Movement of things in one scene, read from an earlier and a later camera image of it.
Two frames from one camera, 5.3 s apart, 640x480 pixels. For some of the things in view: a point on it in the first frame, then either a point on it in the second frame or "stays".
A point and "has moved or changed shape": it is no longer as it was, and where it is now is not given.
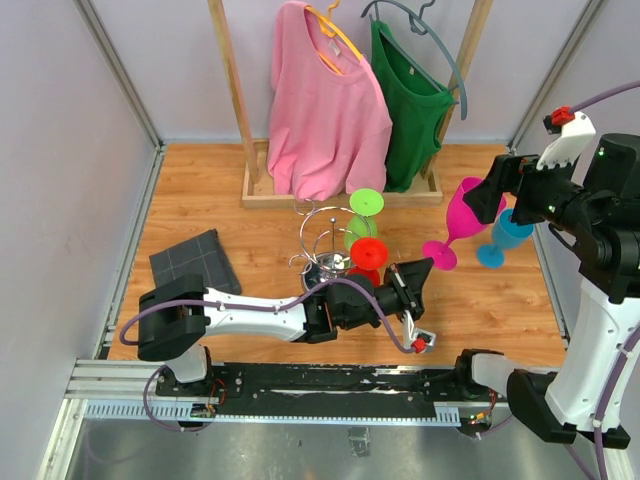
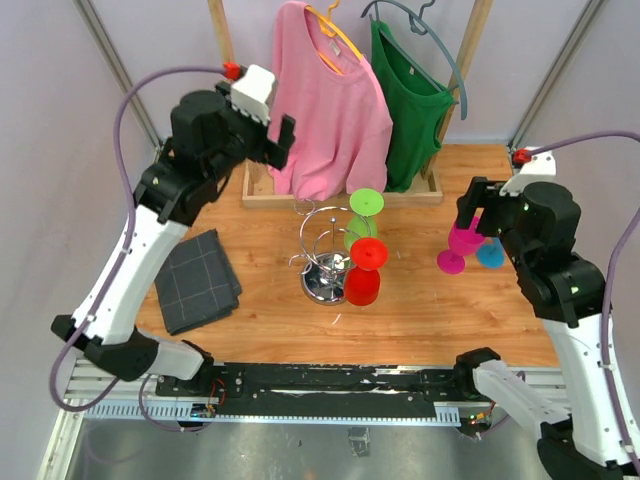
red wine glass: (368, 255) stays
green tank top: (416, 101) stays
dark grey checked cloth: (201, 255) stays
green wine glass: (364, 204) stays
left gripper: (410, 295) -> (268, 149)
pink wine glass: (462, 224) has moved or changed shape
